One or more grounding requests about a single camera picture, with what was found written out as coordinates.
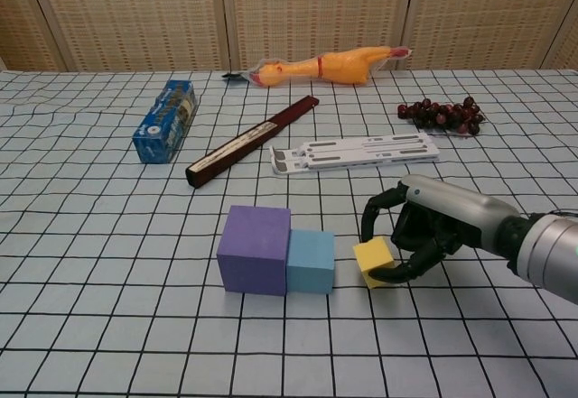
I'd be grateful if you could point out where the yellow rubber chicken toy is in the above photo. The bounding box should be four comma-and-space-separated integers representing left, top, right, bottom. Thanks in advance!
249, 45, 414, 88

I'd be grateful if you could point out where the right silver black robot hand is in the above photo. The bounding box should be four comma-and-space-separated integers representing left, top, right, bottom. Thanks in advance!
360, 173, 520, 284

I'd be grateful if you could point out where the woven beige folding screen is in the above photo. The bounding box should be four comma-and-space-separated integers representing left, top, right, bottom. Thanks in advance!
0, 0, 578, 73

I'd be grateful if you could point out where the dark red grape bunch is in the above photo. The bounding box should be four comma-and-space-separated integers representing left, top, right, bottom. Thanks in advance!
396, 96, 488, 137

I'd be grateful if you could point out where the light blue checkered tablecloth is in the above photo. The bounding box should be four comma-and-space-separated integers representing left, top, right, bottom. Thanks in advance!
0, 69, 578, 398

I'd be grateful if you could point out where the dark red long box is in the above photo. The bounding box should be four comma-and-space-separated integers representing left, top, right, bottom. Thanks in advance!
184, 95, 322, 190

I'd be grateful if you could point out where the white folding laptop stand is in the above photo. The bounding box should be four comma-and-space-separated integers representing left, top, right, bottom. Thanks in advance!
269, 132, 441, 176

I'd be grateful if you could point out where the small yellow foam cube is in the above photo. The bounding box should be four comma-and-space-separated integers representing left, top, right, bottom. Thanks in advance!
352, 236, 396, 290

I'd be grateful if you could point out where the large purple foam cube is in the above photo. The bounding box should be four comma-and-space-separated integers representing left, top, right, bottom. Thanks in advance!
217, 205, 292, 298

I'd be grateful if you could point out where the medium blue foam cube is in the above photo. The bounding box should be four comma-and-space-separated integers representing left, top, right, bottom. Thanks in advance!
286, 229, 337, 295

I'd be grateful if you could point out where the long blue cardboard box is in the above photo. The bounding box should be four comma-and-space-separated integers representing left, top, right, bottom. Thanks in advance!
132, 79, 200, 165

